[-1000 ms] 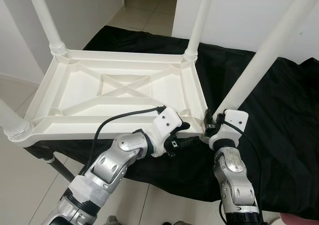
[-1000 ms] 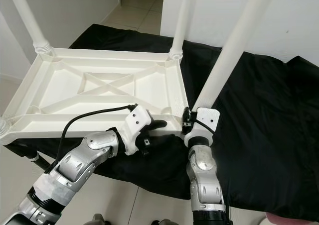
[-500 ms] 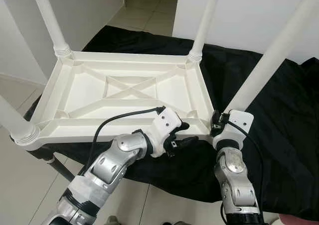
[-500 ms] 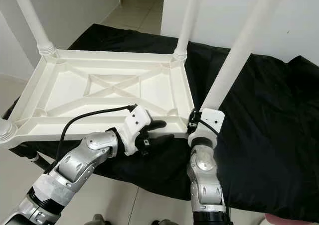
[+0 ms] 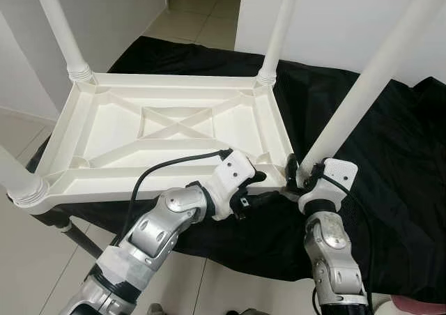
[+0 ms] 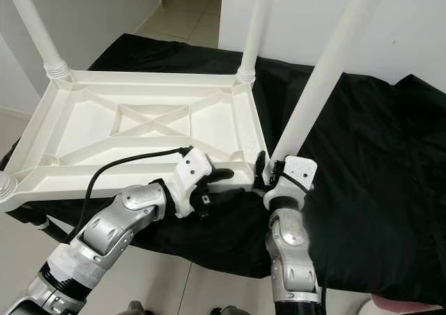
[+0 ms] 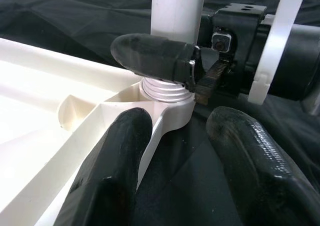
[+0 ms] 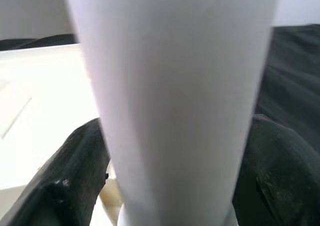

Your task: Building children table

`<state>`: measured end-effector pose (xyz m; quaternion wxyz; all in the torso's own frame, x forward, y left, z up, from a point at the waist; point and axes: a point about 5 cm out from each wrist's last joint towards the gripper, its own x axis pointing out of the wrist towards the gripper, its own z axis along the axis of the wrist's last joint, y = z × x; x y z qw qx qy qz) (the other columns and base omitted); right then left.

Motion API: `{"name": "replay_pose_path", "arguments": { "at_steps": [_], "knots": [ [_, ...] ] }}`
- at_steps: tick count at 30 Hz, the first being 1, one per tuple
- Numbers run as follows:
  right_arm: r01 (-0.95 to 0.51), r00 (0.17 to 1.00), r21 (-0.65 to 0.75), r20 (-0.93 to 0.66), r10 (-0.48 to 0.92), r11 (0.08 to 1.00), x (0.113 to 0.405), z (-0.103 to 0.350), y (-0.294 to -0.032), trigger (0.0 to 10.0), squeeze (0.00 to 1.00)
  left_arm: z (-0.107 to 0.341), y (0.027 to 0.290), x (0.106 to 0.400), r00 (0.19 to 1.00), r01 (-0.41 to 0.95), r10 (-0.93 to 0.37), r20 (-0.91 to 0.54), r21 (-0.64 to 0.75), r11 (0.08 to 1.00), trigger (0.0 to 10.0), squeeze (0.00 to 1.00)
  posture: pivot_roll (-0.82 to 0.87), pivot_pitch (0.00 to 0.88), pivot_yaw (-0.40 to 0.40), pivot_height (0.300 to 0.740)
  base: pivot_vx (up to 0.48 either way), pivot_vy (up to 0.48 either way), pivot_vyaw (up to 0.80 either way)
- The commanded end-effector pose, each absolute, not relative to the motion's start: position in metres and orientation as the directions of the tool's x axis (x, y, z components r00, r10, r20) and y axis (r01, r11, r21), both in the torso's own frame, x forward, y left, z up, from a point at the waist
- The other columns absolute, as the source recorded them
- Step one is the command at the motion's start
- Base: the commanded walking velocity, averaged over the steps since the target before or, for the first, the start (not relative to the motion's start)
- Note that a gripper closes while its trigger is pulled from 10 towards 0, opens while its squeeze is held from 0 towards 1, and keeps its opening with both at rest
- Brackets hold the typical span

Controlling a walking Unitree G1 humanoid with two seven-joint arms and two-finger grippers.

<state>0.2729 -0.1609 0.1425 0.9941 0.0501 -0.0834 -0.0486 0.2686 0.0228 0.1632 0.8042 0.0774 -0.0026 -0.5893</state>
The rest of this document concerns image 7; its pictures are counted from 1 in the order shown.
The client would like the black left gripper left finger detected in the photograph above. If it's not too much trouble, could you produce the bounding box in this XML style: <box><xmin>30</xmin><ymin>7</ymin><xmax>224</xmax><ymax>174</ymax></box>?
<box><xmin>53</xmin><ymin>107</ymin><xmax>153</xmax><ymax>226</ymax></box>

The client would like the white plastic table top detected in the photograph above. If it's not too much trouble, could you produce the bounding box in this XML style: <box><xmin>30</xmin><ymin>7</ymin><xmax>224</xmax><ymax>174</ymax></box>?
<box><xmin>0</xmin><ymin>37</ymin><xmax>196</xmax><ymax>226</ymax></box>

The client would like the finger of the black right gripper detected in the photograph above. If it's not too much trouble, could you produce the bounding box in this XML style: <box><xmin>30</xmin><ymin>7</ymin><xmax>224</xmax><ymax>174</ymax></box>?
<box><xmin>110</xmin><ymin>33</ymin><xmax>202</xmax><ymax>92</ymax></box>

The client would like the white plastic table leg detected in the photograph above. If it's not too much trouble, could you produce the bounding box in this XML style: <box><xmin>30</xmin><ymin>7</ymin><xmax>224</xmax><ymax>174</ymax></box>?
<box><xmin>139</xmin><ymin>0</ymin><xmax>208</xmax><ymax>104</ymax></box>

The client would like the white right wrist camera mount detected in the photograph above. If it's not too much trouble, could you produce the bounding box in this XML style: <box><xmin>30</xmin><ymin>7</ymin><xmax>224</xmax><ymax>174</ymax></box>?
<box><xmin>247</xmin><ymin>0</ymin><xmax>309</xmax><ymax>105</ymax></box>

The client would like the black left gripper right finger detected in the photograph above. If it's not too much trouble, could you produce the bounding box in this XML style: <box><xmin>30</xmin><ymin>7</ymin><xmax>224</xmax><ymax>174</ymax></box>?
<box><xmin>206</xmin><ymin>105</ymin><xmax>320</xmax><ymax>226</ymax></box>

